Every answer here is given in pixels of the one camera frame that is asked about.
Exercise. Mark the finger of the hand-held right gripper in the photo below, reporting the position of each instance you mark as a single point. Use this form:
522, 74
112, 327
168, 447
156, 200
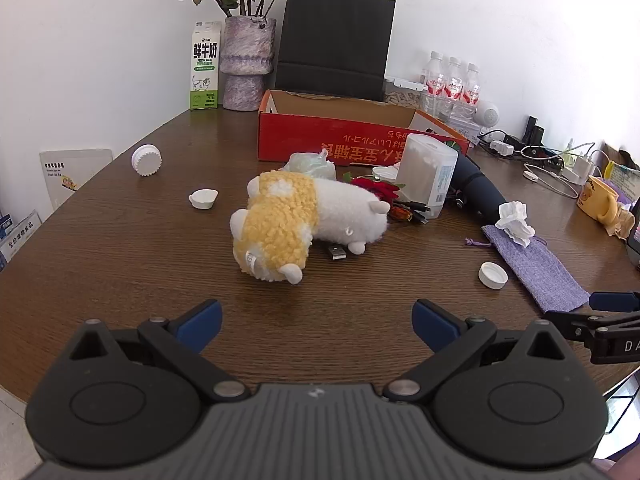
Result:
580, 324
615, 301

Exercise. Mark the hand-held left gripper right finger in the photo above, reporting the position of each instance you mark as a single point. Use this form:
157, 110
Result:
434, 322

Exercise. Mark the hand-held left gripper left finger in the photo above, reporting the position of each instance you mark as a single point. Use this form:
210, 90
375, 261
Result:
200, 322

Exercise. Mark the yellow white plush toy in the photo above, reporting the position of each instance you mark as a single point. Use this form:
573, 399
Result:
280, 220

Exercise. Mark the red artificial rose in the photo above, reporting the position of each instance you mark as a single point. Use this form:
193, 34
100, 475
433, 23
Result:
380, 190

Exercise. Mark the dark blue pouch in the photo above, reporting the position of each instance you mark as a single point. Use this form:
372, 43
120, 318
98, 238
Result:
480, 185

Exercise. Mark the clear cotton swab container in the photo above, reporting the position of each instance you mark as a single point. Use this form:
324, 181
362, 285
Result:
425, 170

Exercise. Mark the white ribbed lid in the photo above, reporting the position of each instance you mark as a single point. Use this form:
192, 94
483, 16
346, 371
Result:
146, 160

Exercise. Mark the green plastic bag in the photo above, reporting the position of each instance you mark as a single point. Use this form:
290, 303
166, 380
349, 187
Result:
305, 162

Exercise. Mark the red cardboard box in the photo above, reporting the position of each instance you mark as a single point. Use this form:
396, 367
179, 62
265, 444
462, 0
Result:
300, 132

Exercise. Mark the clear lidded food container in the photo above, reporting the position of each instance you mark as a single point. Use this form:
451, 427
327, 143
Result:
400, 95

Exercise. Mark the beige crumpled cloth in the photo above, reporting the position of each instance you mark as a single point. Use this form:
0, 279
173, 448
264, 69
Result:
620, 222

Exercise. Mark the yellow cartoon mug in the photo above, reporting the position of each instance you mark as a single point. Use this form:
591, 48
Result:
595, 197

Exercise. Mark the small white cup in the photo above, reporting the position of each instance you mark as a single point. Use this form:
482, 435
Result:
203, 199

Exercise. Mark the crumpled white tissue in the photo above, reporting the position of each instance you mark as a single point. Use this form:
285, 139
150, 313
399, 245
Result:
512, 220

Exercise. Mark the printed paper packet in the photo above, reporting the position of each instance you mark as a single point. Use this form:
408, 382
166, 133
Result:
622, 177

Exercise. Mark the white power adapter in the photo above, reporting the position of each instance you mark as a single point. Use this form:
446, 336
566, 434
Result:
502, 148

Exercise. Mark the black upright device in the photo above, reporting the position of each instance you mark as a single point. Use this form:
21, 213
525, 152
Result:
532, 130

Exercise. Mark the white printed board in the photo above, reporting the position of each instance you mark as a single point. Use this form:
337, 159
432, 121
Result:
75, 175

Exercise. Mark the white printed tin box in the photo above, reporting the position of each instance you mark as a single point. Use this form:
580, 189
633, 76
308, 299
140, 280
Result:
466, 127

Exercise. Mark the blue printed box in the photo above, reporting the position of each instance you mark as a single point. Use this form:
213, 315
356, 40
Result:
4, 240

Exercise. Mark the white round speaker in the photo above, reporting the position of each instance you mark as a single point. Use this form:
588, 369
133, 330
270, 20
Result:
487, 114

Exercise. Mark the clear water bottle red label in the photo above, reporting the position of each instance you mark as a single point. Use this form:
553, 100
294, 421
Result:
434, 82
454, 87
472, 92

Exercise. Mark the green white milk carton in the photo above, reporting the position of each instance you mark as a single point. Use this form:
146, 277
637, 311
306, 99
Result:
205, 65

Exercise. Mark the purple mottled vase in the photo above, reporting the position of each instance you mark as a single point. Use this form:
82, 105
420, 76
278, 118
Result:
245, 60

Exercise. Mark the black paper bag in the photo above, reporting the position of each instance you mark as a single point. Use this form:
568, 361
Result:
335, 35

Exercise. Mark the white wall charger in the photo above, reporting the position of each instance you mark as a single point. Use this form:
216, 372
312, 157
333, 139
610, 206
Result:
580, 170

